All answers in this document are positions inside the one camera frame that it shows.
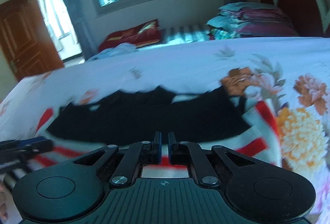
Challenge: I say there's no red scalloped headboard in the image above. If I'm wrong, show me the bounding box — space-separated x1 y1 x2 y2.
258 0 330 38

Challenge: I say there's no light blue cloth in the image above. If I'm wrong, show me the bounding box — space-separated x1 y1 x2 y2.
99 43 138 57

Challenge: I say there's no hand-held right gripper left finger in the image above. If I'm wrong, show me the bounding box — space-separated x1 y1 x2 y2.
73 131 163 187

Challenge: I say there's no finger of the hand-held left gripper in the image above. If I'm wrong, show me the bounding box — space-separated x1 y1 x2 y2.
0 137 54 155

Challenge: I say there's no colourful patterned cloth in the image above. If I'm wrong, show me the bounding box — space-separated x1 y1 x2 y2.
210 28 239 40

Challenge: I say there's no red patterned cushion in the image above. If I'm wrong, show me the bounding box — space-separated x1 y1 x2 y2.
99 19 162 52

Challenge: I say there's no striped knit sweater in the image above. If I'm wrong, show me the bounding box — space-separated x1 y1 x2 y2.
36 85 283 188

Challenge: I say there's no striped mattress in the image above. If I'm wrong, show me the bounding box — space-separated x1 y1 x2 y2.
159 23 215 44

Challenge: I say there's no brown wooden door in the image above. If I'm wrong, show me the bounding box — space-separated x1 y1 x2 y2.
0 0 65 81

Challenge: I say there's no folded bedding stack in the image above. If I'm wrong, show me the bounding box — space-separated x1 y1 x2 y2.
206 2 301 39

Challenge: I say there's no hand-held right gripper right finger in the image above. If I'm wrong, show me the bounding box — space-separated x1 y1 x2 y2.
167 132 256 185

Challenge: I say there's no floral pink bedsheet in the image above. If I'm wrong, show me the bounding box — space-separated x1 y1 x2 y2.
0 37 330 224

